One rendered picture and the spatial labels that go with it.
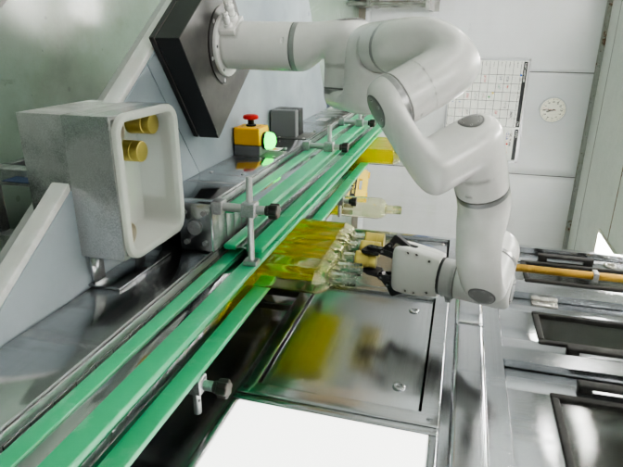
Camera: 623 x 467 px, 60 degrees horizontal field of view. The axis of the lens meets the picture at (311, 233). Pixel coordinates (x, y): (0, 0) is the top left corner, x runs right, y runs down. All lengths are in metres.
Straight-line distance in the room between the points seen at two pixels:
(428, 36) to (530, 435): 0.65
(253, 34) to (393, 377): 0.71
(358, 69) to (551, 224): 6.41
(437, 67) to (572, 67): 6.13
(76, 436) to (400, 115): 0.57
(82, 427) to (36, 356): 0.15
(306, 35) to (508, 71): 5.83
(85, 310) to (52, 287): 0.06
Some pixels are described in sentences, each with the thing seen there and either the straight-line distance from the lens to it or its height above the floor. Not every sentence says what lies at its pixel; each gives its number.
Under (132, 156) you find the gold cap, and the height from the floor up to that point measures 0.80.
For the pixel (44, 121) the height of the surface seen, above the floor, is 0.72.
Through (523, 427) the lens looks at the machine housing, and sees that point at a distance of 1.01.
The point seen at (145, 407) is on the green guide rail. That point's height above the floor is 0.93.
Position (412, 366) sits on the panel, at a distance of 1.03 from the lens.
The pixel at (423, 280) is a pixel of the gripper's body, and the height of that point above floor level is 1.26.
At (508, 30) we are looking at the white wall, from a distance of 6.84.
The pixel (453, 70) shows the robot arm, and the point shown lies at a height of 1.29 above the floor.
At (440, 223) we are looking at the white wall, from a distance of 7.21.
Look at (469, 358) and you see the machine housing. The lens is 1.08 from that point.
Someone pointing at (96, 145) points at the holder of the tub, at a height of 0.81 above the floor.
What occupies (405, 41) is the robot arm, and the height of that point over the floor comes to 1.21.
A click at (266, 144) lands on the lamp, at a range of 1.37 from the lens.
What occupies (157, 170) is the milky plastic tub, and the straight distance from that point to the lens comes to 0.98.
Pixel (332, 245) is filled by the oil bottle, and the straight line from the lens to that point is 1.14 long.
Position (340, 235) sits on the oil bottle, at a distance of 1.18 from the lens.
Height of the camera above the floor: 1.31
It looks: 14 degrees down
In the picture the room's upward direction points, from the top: 96 degrees clockwise
